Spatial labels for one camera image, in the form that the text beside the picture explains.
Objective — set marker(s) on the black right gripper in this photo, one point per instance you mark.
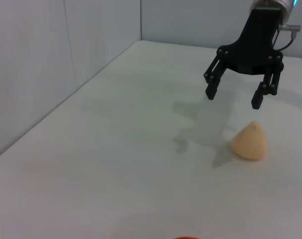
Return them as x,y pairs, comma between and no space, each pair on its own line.
255,49

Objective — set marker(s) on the pale round bread bun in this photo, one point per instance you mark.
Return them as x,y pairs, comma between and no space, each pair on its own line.
250,144

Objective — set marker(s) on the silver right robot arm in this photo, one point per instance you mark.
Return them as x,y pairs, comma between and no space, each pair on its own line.
287,7

